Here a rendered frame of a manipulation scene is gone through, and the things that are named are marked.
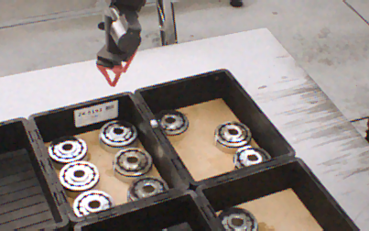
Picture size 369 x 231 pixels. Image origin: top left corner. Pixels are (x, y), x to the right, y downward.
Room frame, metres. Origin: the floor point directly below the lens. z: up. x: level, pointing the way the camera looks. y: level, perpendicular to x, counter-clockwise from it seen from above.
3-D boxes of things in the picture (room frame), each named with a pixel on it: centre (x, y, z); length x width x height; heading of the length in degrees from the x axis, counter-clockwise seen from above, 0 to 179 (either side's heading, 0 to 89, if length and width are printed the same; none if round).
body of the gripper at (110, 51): (1.32, 0.18, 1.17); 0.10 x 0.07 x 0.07; 162
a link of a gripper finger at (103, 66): (1.31, 0.18, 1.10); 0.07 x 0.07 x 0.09; 72
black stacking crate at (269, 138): (1.33, -0.07, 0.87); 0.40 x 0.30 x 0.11; 27
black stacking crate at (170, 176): (1.20, 0.19, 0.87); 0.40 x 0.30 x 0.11; 27
